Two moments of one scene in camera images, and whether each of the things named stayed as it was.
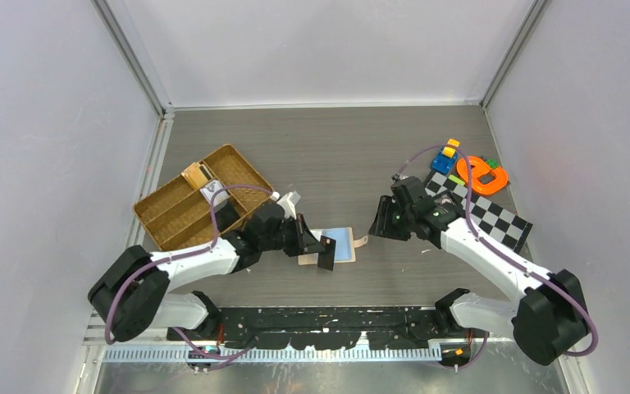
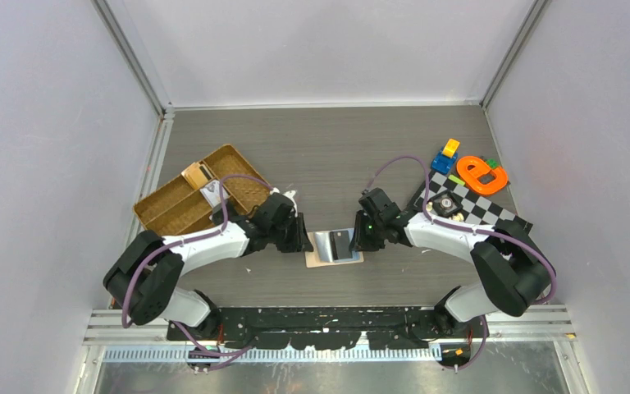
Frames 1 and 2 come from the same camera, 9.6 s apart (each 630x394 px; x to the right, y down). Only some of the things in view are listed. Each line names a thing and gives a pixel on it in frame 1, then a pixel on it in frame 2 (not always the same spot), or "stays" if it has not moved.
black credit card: [326, 258] to [340, 245]
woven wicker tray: [178, 215] stays
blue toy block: [442, 163] stays
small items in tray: [209, 190] stays
